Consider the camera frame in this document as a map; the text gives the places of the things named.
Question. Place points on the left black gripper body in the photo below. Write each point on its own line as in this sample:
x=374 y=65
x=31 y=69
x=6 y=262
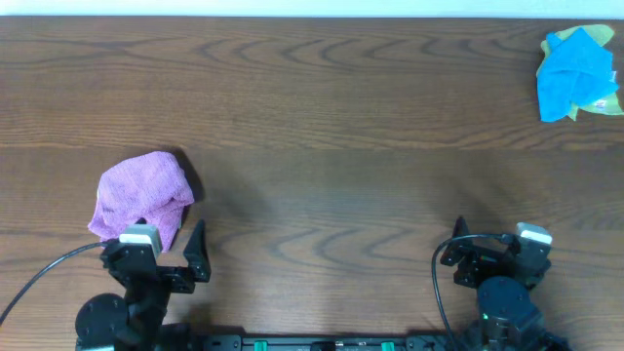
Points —
x=163 y=275

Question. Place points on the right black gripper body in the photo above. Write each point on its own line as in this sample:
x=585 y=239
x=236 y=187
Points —
x=479 y=261

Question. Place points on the purple microfiber cloth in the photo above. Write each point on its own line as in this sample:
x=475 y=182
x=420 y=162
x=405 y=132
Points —
x=152 y=186

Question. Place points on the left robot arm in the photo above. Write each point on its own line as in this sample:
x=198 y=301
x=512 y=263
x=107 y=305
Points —
x=134 y=321

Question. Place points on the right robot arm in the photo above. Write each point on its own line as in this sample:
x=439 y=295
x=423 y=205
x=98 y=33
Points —
x=507 y=318

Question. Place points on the yellow-green microfiber cloth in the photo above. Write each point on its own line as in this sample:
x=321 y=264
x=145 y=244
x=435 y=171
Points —
x=602 y=105

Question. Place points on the blue microfiber cloth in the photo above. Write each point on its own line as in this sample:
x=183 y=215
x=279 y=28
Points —
x=573 y=73

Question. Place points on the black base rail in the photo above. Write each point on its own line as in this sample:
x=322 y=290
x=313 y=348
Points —
x=240 y=340

